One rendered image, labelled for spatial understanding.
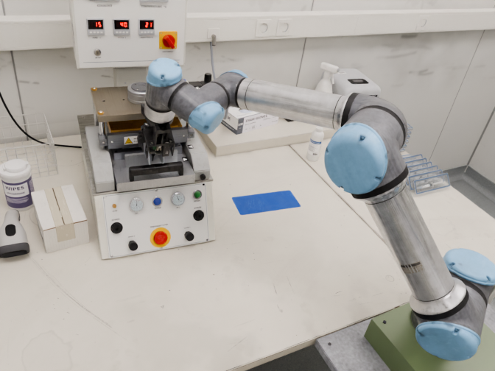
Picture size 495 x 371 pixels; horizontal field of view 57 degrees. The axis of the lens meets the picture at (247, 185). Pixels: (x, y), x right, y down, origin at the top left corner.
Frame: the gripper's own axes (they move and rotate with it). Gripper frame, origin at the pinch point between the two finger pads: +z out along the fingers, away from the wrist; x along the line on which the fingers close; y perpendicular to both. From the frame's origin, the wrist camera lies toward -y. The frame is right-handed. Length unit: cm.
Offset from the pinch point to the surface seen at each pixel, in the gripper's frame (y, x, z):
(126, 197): 8.6, -8.5, 6.8
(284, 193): 4, 49, 25
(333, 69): -46, 87, 14
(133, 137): -5.5, -4.3, -2.2
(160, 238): 18.8, -0.2, 15.6
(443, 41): -74, 174, 23
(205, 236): 19.5, 13.6, 17.7
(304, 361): 53, 61, 88
